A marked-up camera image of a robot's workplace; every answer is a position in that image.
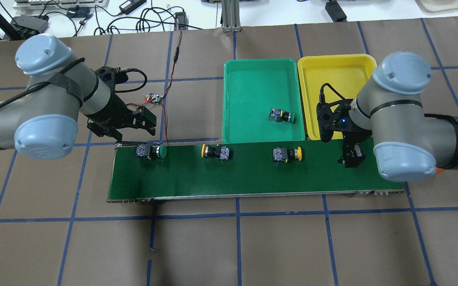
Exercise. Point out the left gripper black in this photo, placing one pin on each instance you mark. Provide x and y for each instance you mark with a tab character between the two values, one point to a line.
111	108

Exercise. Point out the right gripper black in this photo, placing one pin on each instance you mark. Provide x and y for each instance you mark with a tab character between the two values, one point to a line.
355	138

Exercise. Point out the green push button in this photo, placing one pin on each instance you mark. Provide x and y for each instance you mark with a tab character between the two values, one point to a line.
280	115
151	151

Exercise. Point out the yellow push button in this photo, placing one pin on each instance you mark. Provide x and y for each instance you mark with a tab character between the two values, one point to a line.
220	152
286	155

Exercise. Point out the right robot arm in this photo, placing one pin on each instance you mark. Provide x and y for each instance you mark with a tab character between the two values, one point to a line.
409	144

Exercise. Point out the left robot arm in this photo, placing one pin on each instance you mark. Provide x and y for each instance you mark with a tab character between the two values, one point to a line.
42	121

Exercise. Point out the motor controller board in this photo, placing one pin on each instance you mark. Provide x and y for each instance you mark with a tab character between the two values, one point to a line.
153	98

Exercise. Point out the green conveyor belt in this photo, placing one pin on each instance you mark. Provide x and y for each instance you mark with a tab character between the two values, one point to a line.
250	172

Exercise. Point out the yellow plastic tray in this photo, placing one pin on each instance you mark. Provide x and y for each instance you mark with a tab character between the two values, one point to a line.
347	73

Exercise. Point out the black power adapter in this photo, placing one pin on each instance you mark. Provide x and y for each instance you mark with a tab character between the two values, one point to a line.
129	6

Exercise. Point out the green plastic tray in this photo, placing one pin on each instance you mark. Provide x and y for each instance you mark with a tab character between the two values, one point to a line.
251	88

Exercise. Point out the beige tray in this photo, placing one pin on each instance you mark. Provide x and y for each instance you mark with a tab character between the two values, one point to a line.
435	6

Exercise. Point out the aluminium frame post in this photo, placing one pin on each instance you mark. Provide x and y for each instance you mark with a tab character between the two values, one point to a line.
230	16

